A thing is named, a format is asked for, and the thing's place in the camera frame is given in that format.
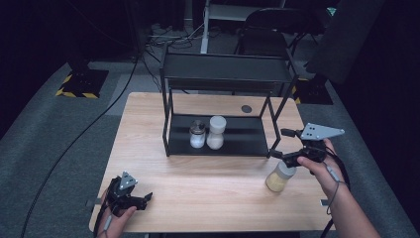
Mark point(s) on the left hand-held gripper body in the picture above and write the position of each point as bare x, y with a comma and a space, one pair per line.
124, 195

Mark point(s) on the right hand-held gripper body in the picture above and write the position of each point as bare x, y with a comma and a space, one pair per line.
317, 133

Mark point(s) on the white-lidded jar of yellow powder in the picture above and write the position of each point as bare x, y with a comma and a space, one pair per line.
277, 181

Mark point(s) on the white-lidded jar of white powder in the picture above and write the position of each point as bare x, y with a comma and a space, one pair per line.
216, 135

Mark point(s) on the glass shaker with metal lid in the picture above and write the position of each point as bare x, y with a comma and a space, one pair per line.
197, 137

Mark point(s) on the black metal two-tier rack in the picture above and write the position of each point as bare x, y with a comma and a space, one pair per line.
224, 67

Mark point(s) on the person's left hand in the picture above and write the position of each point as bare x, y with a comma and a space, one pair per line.
114, 224

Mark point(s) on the person's right hand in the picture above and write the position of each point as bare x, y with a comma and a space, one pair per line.
325, 175

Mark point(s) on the grey tape strip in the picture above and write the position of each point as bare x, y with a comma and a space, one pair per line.
92, 202

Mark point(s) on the hazard-taped black stand base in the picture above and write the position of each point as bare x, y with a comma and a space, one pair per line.
313, 92
85, 82

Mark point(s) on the round dark table grommet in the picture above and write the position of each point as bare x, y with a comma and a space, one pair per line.
246, 109

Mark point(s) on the dark grey fabric panel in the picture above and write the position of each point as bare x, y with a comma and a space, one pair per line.
343, 43

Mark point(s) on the black folding chair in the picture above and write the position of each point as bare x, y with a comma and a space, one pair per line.
264, 43

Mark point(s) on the white metal table frame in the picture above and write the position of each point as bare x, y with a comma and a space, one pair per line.
204, 39

